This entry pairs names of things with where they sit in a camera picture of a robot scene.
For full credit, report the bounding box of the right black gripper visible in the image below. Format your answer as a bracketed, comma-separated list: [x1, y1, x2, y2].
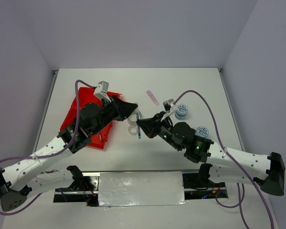
[136, 111, 182, 151]

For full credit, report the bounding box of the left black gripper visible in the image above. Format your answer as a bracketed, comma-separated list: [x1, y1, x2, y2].
[91, 94, 138, 136]

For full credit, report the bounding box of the blue crayon pen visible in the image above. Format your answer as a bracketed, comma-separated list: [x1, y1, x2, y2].
[136, 111, 141, 139]

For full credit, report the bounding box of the blue white bottle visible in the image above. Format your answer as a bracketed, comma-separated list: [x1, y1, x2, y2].
[175, 104, 188, 120]
[196, 126, 209, 138]

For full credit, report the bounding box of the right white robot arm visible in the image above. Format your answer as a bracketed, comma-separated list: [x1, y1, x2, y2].
[136, 112, 285, 196]

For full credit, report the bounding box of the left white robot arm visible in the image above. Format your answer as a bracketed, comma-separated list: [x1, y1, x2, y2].
[0, 95, 138, 216]

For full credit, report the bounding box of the large clear tape roll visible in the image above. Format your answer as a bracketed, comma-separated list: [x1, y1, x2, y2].
[127, 113, 137, 126]

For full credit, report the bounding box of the small clear tape roll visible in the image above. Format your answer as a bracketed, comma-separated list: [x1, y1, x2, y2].
[128, 126, 138, 135]

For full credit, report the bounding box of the pink highlighter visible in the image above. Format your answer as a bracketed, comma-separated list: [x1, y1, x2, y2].
[146, 90, 160, 106]

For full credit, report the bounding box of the red compartment organizer tray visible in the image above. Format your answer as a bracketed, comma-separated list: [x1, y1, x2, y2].
[60, 87, 113, 150]

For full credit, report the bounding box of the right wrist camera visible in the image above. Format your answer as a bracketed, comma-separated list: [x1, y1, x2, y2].
[162, 99, 177, 120]

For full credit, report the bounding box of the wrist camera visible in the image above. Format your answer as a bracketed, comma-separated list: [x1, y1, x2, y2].
[93, 81, 110, 103]
[162, 99, 177, 120]

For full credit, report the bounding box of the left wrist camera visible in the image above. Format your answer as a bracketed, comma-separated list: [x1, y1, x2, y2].
[93, 81, 110, 103]

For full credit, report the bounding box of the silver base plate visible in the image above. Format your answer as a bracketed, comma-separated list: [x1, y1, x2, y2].
[53, 171, 228, 207]

